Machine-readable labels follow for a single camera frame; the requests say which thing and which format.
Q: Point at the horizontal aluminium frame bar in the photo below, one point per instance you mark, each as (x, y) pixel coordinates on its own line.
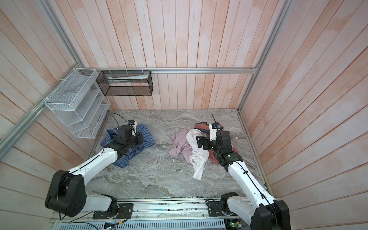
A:
(232, 70)

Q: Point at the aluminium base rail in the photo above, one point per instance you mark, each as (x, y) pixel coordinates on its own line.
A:
(183, 213)

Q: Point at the black wire mesh basket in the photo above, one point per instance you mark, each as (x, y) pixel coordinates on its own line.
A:
(125, 83)

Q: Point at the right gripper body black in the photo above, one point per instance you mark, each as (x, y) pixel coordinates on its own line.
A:
(209, 144)

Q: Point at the left aluminium frame bar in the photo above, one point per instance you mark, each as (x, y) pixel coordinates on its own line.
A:
(19, 129)

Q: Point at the pink cloth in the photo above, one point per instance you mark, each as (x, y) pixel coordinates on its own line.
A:
(181, 145)

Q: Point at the blue checkered shirt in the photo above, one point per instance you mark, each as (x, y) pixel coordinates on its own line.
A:
(143, 138)

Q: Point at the white cloth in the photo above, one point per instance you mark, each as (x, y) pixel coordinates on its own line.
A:
(199, 157)

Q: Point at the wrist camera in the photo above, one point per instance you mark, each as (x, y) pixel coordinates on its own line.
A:
(133, 124)
(214, 127)

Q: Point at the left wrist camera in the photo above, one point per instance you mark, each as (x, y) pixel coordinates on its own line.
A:
(133, 124)

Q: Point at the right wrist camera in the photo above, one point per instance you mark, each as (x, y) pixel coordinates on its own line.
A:
(214, 127)

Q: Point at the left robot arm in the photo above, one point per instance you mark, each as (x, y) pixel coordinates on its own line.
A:
(67, 194)

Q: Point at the white wire mesh shelf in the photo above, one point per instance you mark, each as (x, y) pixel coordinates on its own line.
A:
(77, 105)

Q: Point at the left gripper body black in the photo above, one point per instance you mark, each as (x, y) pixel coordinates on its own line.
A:
(138, 139)

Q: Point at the dark red cloth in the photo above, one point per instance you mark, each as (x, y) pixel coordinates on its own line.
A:
(214, 156)

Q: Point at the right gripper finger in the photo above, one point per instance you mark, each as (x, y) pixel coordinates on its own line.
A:
(202, 145)
(201, 139)

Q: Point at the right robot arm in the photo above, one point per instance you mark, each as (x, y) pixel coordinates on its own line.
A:
(263, 211)

